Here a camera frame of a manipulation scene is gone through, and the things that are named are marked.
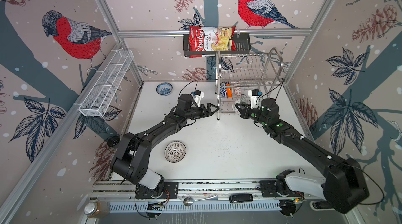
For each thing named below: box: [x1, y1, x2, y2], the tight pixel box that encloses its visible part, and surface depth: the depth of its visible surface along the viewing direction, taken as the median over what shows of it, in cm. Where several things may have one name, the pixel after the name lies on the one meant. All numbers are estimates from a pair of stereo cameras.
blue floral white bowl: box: [155, 82, 174, 97], surface depth 116 cm
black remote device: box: [229, 193, 254, 204], surface depth 70 cm
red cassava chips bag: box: [188, 25, 237, 59], surface depth 90 cm
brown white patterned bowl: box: [164, 140, 187, 163], surface depth 86 cm
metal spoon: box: [183, 195, 219, 207], surface depth 73 cm
